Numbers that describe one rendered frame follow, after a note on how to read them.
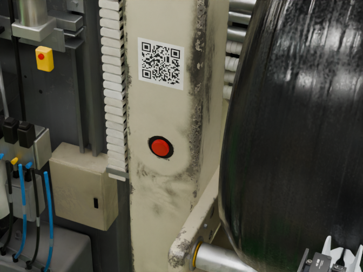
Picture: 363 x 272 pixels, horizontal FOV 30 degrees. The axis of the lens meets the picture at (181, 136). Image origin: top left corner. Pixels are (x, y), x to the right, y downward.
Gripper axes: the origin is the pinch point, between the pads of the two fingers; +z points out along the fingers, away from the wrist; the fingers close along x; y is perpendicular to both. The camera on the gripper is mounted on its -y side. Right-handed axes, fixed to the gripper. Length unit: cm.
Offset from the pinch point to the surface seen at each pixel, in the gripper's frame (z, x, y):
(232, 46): 63, 34, -4
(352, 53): 5.9, 4.3, 23.7
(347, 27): 7.7, 5.6, 25.9
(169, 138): 22.2, 31.4, -3.7
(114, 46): 21.5, 41.4, 10.4
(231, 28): 62, 35, 1
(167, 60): 20.4, 31.9, 10.7
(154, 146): 21.9, 33.9, -5.8
